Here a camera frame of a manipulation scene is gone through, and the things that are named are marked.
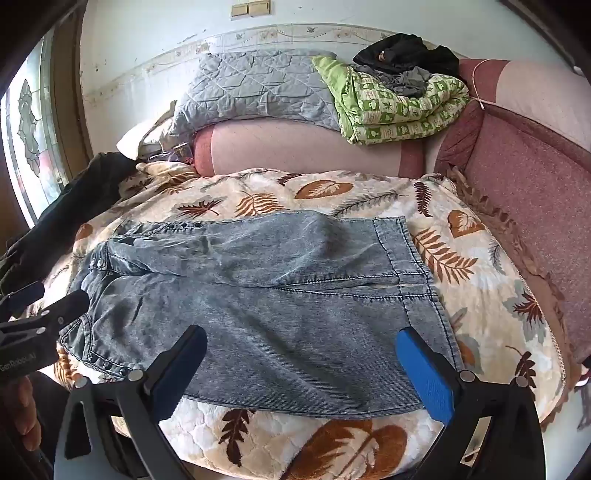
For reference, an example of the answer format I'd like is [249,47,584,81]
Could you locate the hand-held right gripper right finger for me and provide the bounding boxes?
[396,327,547,480]

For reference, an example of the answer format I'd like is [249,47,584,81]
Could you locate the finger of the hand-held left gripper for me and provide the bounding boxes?
[0,281,46,319]
[0,291,90,347]

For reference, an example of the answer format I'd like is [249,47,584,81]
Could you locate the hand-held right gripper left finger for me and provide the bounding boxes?
[53,324,208,480]

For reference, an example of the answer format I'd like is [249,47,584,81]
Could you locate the grey-blue denim pants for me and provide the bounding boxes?
[58,210,464,420]

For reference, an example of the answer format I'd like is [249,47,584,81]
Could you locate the person's left hand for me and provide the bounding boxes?
[9,369,40,437]

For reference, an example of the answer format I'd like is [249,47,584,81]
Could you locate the dark jacket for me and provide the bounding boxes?
[0,151,139,296]

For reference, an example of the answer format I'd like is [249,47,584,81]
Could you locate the leaf print blanket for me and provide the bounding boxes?
[44,161,571,480]

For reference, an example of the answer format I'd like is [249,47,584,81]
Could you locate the stained glass window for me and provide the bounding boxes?
[0,37,70,227]

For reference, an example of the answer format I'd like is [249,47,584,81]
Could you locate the white pillow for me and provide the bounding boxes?
[115,102,185,162]

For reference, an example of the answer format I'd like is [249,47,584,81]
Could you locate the purple cloth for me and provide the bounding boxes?
[159,143,195,164]

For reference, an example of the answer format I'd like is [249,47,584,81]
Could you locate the pink sofa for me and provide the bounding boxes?
[193,58,591,430]

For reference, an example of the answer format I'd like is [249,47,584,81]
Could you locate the green patterned quilt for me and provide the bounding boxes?
[311,55,471,146]

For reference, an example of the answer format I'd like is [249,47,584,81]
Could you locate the grey quilted blanket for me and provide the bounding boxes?
[168,51,345,144]

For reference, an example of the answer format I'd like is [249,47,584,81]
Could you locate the grey garment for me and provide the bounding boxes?
[353,65,435,99]

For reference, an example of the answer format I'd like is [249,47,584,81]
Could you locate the black garment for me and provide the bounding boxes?
[353,33,461,79]

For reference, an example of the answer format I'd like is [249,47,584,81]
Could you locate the thin pink cord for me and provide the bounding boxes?
[468,59,490,110]

